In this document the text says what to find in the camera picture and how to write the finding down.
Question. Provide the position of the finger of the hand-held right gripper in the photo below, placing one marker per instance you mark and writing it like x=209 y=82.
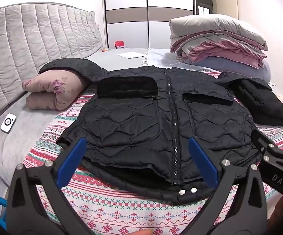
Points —
x=261 y=139

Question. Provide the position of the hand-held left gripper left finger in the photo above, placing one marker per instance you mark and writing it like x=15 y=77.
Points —
x=72 y=161

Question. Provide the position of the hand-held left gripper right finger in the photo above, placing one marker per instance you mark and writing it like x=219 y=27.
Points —
x=202 y=162

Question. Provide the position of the black quilted jacket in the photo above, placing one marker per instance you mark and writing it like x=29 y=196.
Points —
x=131 y=127

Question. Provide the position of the person's left hand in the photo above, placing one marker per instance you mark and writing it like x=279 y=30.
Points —
x=141 y=232

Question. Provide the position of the grey bed sheet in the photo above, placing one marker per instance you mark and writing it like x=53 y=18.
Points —
x=14 y=142

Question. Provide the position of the red green patterned blanket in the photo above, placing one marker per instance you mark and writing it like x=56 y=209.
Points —
x=107 y=213

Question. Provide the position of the blue grey pillow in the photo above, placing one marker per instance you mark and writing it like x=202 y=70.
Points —
x=242 y=69

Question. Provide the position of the white remote control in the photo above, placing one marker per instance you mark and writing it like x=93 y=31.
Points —
x=8 y=123

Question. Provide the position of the pink floral pillow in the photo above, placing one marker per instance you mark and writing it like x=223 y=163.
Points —
x=48 y=88

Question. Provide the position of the folded pink quilt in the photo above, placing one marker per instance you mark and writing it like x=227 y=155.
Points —
x=229 y=53

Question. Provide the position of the white fringed cloth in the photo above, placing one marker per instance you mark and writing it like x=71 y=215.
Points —
x=161 y=58

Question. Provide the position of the folded grey white comforter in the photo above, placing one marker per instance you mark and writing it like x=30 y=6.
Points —
x=217 y=27

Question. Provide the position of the white paper sheet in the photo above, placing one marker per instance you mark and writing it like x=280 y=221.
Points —
x=130 y=54

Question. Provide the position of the grey quilted headboard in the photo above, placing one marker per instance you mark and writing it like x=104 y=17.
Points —
x=33 y=41

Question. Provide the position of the small red object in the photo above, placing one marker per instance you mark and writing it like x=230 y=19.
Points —
x=119 y=44

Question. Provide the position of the dark doorway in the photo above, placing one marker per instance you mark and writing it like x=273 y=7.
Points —
x=202 y=2

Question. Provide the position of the white sliding-door wardrobe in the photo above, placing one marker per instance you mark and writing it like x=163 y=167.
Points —
x=126 y=5

